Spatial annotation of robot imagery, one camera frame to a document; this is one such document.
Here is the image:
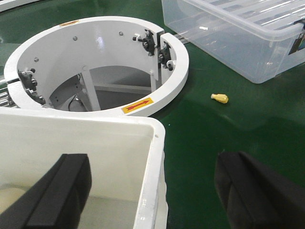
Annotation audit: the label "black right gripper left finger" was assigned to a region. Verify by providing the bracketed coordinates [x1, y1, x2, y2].
[0, 154, 92, 229]

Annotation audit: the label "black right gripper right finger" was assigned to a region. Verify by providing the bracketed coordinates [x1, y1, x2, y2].
[214, 152, 305, 229]

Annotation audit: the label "cream soft ball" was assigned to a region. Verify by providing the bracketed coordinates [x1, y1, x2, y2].
[0, 187, 25, 213]

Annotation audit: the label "white plastic tote box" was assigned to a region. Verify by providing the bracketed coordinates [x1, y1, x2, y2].
[0, 108, 168, 229]

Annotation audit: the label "small yellow plastic piece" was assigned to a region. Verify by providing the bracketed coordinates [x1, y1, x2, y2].
[211, 94, 229, 104]

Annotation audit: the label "steel conveyor rollers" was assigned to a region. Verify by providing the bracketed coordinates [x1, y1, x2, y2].
[0, 79, 17, 108]

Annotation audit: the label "yellow arrow sticker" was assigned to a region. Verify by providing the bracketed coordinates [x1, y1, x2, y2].
[122, 97, 154, 114]

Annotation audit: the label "clear plastic storage bin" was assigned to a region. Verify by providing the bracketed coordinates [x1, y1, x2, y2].
[162, 0, 305, 83]

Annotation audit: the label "white inner conveyor ring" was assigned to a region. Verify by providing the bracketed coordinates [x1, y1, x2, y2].
[3, 15, 190, 117]

